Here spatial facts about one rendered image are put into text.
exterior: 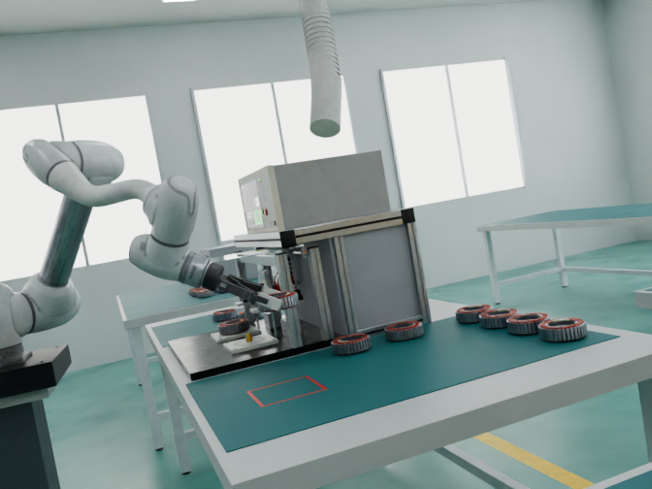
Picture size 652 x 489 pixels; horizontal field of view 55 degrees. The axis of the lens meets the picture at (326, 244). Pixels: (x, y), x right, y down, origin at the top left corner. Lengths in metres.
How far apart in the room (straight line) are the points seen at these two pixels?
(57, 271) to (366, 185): 1.11
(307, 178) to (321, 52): 1.60
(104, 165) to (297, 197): 0.64
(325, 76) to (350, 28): 4.23
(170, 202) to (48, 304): 0.93
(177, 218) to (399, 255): 0.72
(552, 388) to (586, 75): 8.12
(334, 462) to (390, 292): 0.93
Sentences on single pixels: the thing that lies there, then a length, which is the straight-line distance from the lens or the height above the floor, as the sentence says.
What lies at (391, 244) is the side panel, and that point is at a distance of 1.98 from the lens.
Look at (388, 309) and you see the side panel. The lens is 1.98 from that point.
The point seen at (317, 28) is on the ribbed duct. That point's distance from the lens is 3.58.
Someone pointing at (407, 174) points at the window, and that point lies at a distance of 7.57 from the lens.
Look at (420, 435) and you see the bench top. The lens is 1.20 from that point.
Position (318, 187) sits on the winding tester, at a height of 1.23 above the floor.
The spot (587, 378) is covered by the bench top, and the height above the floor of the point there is 0.74.
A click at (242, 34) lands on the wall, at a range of 7.23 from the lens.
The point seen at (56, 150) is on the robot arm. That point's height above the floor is 1.47.
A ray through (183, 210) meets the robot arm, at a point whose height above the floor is 1.22.
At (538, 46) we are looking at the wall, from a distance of 8.91.
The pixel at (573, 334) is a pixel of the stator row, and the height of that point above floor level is 0.77.
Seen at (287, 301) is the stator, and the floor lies 0.94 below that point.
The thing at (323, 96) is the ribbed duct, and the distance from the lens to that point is 3.36.
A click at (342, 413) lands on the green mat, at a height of 0.75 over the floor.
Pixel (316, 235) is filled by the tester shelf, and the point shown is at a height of 1.09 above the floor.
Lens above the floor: 1.16
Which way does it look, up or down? 3 degrees down
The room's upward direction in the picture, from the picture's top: 10 degrees counter-clockwise
